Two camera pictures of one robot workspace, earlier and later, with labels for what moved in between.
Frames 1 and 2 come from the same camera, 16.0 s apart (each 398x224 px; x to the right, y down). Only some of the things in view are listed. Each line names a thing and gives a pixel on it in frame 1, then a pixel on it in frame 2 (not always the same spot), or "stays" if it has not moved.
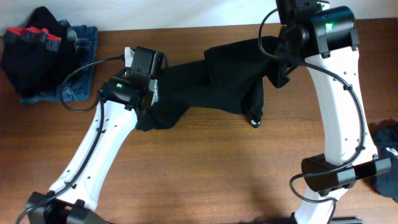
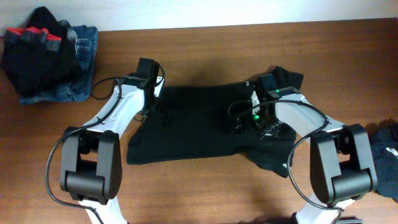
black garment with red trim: (37, 59) stays
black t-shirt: (231, 77) -> (199, 122)
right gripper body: (284, 47) -> (265, 124)
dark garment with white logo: (385, 134) stays
